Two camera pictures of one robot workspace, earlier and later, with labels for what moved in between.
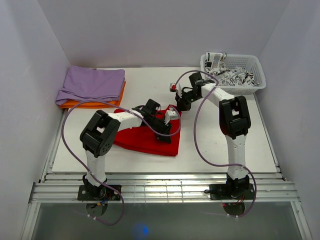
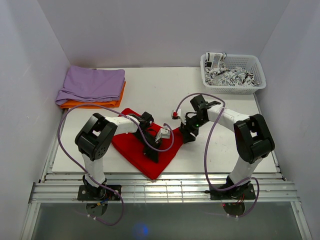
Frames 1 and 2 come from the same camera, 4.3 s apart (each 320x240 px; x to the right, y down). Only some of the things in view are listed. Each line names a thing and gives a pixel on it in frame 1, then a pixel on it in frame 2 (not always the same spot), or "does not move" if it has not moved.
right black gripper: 182,105 to 186,130
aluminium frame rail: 62,188 does not move
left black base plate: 86,192 does not move
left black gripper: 165,129 to 151,152
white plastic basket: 250,62 does not move
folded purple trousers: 83,83 does not move
